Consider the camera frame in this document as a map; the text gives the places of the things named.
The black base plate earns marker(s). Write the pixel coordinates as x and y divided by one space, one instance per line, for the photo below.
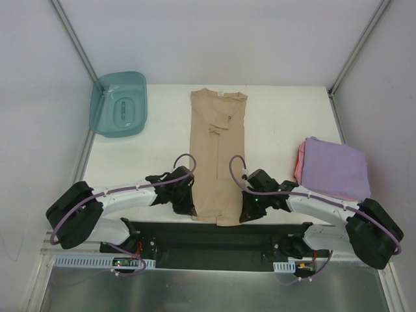
196 246

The right white cable duct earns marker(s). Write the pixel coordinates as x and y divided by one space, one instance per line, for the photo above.
288 267

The beige t shirt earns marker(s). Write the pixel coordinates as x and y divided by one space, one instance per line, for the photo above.
217 134

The right aluminium frame post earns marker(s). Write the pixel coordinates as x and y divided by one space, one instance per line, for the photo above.
364 37

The white cable duct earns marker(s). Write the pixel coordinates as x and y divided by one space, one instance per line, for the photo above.
288 267
84 261

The aluminium frame post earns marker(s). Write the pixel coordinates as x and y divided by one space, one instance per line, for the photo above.
364 37
62 16

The left aluminium frame post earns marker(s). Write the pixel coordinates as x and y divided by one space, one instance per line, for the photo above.
62 16

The left white cable duct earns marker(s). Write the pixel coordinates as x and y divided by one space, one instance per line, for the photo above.
84 261

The pink folded t shirt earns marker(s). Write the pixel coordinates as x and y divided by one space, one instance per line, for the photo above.
299 162

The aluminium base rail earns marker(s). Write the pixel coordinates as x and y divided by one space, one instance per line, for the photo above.
86 247

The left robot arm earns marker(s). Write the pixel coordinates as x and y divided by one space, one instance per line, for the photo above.
81 213

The teal plastic basin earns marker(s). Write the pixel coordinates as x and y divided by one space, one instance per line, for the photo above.
119 105

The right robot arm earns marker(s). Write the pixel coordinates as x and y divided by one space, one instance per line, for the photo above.
361 228

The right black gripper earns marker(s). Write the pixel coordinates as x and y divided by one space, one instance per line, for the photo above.
251 207

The purple folded t shirt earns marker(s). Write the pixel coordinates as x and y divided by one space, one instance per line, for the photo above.
338 169

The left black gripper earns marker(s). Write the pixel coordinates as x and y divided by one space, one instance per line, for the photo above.
183 202

